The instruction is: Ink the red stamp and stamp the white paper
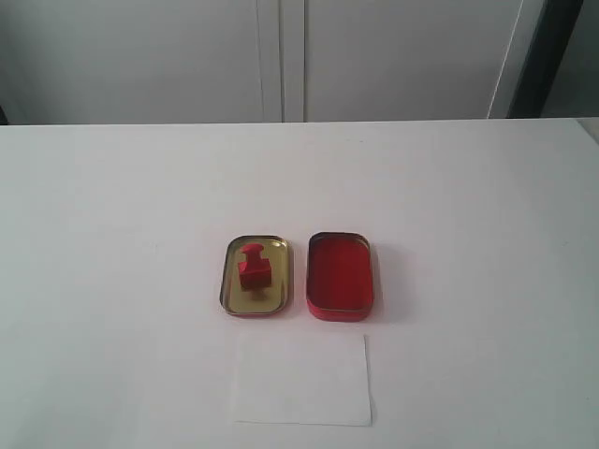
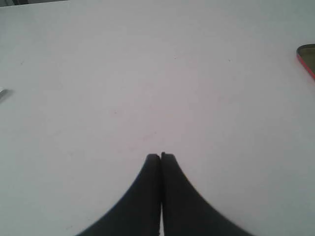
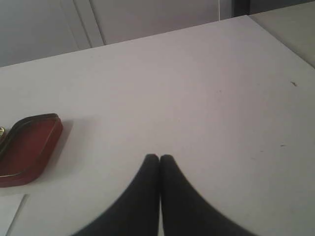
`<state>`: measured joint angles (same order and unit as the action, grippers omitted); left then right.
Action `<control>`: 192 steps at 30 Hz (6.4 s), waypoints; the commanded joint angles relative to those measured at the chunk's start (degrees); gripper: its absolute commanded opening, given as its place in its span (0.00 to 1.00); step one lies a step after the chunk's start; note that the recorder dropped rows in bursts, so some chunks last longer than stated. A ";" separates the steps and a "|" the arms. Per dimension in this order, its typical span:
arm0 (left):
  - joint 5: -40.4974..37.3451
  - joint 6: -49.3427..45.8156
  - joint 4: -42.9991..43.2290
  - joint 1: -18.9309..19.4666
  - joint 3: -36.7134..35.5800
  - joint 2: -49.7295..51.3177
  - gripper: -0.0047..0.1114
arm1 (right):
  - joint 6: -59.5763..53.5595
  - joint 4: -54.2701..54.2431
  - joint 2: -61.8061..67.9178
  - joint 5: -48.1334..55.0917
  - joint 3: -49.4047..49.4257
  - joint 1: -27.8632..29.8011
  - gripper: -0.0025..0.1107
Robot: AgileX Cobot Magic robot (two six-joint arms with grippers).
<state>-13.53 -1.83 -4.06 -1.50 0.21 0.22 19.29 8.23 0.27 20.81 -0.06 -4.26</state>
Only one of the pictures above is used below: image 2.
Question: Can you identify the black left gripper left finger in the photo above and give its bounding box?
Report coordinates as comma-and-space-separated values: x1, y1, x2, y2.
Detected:
79, 154, 161, 236

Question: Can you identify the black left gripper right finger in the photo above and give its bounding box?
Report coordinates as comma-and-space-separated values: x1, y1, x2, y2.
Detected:
161, 152, 249, 236

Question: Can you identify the small metal object at edge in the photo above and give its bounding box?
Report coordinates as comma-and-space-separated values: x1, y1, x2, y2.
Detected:
0, 89, 13, 100

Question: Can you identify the gold tin lid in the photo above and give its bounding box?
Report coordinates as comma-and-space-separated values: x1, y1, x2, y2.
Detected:
296, 44, 315, 79

